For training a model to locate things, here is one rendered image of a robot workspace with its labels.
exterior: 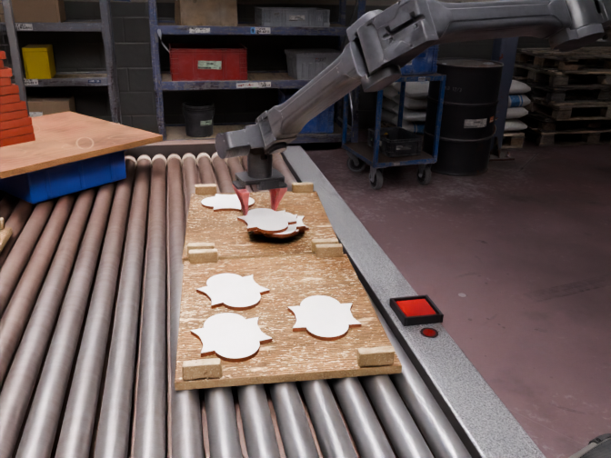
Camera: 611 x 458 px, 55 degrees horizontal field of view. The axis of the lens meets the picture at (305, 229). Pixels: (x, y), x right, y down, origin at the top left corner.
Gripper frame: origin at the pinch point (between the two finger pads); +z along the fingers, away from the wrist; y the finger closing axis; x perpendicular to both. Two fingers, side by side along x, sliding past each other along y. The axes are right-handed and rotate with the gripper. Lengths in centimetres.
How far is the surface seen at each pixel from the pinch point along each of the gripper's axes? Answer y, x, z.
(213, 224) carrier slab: -9.6, 6.3, 4.4
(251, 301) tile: -13.9, -33.6, 2.9
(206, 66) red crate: 94, 388, 28
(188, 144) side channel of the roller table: 2, 76, 5
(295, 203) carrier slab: 14.7, 12.6, 4.4
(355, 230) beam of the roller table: 23.3, -5.4, 6.1
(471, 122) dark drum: 272, 250, 55
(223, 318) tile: -20.3, -37.4, 2.9
